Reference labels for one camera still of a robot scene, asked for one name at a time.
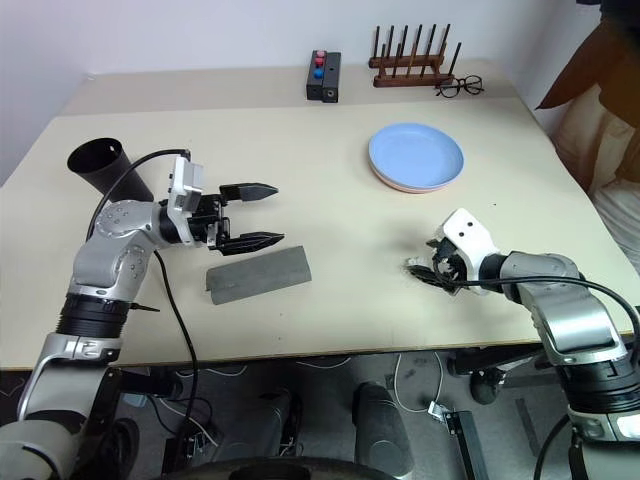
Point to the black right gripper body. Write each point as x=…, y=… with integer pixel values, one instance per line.
x=452, y=272

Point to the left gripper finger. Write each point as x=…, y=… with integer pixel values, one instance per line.
x=250, y=242
x=250, y=192

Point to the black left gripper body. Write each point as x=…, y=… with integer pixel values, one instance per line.
x=210, y=222

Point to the blue plate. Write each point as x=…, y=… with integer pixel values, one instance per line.
x=415, y=155

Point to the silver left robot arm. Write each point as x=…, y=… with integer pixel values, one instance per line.
x=110, y=250

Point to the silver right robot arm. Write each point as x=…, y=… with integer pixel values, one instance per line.
x=570, y=310

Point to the black cup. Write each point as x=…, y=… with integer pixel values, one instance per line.
x=107, y=165

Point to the pink plate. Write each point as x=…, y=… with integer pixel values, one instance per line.
x=415, y=190

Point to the black box with coloured buttons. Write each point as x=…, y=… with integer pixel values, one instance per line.
x=316, y=72

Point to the dark rounded shape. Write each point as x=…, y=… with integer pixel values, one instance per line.
x=382, y=430
x=280, y=420

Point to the black-rimmed clear eyeglasses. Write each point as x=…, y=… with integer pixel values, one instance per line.
x=460, y=86

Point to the black metal bar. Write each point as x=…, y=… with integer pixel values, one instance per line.
x=467, y=445

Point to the brown wooden plate rack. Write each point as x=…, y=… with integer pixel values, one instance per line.
x=405, y=72

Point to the person in beige clothes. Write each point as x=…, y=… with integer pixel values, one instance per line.
x=600, y=125

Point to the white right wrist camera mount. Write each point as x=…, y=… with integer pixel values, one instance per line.
x=470, y=232

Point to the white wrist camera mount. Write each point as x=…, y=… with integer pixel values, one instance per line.
x=470, y=232
x=186, y=190

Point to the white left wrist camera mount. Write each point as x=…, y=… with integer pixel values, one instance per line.
x=186, y=190

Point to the black table frame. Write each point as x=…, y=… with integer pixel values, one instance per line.
x=500, y=365

